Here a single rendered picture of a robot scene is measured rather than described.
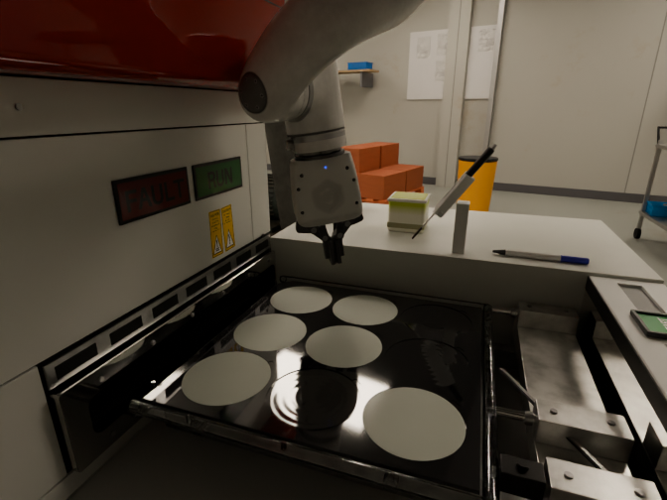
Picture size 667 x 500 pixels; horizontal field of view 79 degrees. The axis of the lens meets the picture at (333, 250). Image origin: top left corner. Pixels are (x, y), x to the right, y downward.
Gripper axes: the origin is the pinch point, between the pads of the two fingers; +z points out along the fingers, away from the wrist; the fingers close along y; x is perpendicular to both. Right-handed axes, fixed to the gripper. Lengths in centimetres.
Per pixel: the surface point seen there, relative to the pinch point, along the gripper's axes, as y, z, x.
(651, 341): 27.9, 6.1, -30.0
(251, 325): -14.5, 6.2, -7.3
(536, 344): 24.1, 13.6, -17.1
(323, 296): -2.8, 7.8, 0.4
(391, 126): 223, 38, 624
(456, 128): 296, 49, 539
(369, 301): 4.2, 8.8, -2.9
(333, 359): -4.6, 7.6, -17.8
